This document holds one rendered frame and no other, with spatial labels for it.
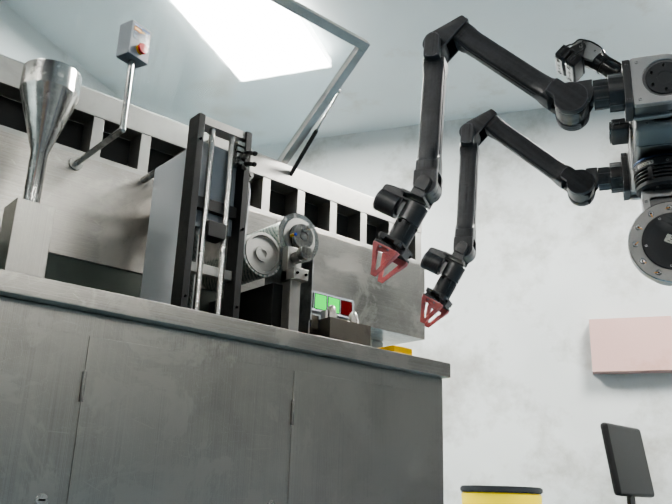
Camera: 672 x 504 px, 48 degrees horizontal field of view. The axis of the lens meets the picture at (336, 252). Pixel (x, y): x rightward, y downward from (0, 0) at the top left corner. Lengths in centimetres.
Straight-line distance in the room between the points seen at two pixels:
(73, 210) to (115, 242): 15
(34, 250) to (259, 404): 62
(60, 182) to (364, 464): 112
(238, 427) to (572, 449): 334
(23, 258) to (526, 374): 357
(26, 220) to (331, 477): 91
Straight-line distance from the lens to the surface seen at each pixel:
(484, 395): 486
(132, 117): 239
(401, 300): 291
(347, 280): 272
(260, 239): 209
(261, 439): 168
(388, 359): 192
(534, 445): 479
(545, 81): 189
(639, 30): 478
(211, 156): 192
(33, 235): 186
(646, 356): 474
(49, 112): 197
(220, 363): 163
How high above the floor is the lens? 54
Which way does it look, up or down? 18 degrees up
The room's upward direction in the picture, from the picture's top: 2 degrees clockwise
